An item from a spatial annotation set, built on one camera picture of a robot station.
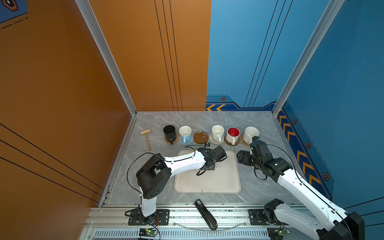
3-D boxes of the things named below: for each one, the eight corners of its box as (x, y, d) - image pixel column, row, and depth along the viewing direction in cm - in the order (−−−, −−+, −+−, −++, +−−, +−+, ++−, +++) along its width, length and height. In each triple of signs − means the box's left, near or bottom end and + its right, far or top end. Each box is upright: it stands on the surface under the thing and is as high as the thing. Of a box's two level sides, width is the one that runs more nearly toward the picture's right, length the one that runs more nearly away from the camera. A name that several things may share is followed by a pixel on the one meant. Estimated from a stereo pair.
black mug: (172, 145, 102) (170, 137, 95) (163, 136, 107) (160, 128, 100) (180, 139, 105) (179, 131, 98) (171, 131, 110) (170, 122, 103)
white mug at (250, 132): (247, 145, 103) (251, 137, 95) (239, 139, 106) (242, 130, 98) (255, 139, 106) (260, 130, 98) (247, 132, 110) (251, 124, 102)
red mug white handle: (222, 140, 105) (223, 133, 98) (230, 132, 110) (232, 124, 103) (232, 147, 101) (234, 140, 94) (240, 138, 106) (243, 131, 99)
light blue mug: (179, 147, 101) (178, 138, 93) (181, 134, 108) (179, 125, 100) (191, 147, 101) (190, 138, 93) (191, 134, 108) (191, 125, 100)
